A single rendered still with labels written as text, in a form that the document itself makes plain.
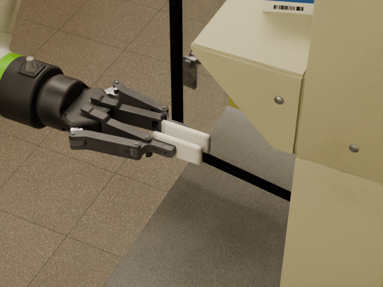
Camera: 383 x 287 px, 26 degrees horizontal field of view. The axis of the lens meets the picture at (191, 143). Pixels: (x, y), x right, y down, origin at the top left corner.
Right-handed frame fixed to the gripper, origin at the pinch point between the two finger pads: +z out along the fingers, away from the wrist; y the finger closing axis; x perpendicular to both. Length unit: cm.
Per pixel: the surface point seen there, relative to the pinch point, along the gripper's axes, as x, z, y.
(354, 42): -33.4, 23.4, -14.2
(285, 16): -28.2, 14.6, -6.1
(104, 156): 123, -79, 98
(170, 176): 123, -54, 99
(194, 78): 5.2, -7.1, 18.5
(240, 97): -23.7, 13.5, -14.2
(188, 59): 2.0, -8.1, 18.6
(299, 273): -1.1, 21.6, -14.3
